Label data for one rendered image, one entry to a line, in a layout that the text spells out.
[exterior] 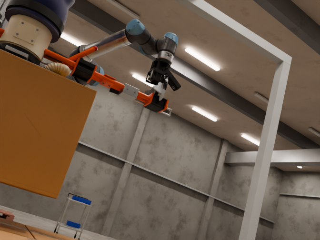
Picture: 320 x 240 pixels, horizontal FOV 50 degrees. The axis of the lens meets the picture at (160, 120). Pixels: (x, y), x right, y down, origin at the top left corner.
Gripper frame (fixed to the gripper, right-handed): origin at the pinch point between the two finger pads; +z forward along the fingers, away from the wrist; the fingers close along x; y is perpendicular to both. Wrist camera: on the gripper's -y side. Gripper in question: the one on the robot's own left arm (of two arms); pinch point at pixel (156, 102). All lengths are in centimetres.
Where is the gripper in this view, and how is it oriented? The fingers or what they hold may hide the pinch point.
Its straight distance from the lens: 156.2
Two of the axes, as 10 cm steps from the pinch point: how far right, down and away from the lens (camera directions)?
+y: -8.6, -3.7, -3.5
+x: 4.4, -1.9, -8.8
